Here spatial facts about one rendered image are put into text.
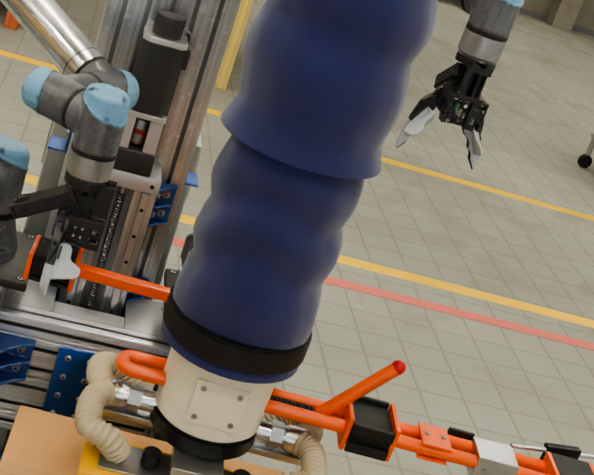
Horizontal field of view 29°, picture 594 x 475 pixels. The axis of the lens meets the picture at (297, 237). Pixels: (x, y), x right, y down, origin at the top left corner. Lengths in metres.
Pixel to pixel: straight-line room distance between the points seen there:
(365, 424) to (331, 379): 2.67
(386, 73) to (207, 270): 0.38
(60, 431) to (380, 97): 0.85
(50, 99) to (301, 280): 0.56
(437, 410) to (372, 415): 2.74
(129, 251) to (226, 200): 0.78
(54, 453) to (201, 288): 0.47
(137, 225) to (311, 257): 0.79
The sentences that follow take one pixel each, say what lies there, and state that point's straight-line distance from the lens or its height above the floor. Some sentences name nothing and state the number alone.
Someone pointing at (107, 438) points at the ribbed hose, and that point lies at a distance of 1.70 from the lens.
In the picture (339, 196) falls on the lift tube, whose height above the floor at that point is 1.57.
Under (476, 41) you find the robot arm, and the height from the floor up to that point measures 1.75.
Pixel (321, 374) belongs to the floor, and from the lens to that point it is 4.46.
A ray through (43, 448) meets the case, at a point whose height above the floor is 0.94.
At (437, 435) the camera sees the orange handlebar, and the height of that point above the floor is 1.20.
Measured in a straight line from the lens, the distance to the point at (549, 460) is 1.92.
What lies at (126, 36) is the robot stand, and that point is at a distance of 2.28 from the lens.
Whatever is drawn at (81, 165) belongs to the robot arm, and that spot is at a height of 1.39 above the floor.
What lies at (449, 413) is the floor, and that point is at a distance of 4.58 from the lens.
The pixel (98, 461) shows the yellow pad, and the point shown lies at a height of 1.08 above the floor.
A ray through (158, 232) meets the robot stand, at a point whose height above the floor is 1.10.
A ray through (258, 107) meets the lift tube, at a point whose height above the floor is 1.65.
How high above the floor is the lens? 2.07
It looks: 22 degrees down
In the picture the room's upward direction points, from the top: 20 degrees clockwise
